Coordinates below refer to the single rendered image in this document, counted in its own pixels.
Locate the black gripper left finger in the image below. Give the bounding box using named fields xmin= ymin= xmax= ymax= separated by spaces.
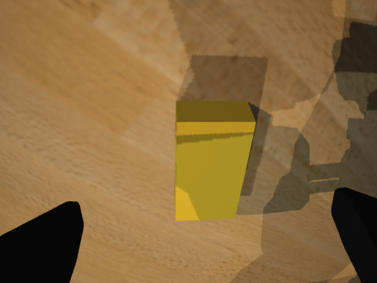
xmin=0 ymin=201 xmax=84 ymax=283

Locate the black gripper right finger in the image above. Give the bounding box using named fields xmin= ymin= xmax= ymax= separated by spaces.
xmin=331 ymin=187 xmax=377 ymax=283

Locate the yellow rectangular block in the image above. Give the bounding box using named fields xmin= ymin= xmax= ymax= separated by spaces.
xmin=174 ymin=101 xmax=256 ymax=221

